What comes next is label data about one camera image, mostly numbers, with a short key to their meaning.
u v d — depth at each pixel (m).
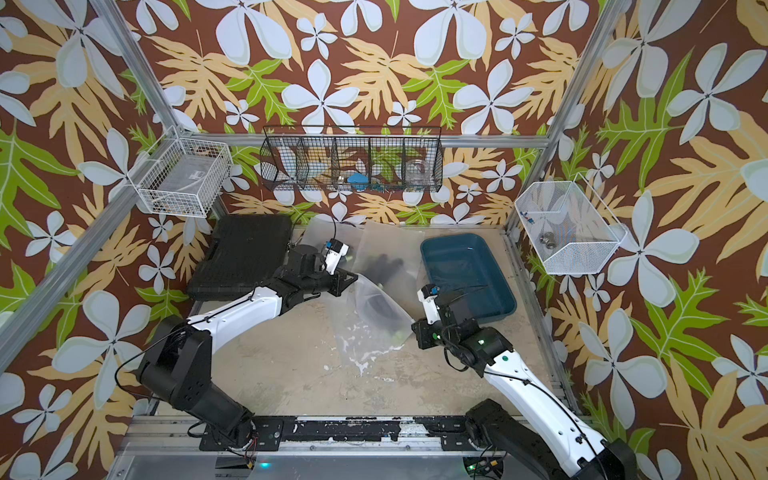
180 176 0.88
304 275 0.69
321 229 1.20
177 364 0.45
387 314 0.86
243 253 0.99
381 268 1.04
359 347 0.89
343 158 0.97
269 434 0.74
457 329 0.57
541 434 0.44
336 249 0.77
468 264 1.09
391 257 1.08
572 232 0.82
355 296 0.86
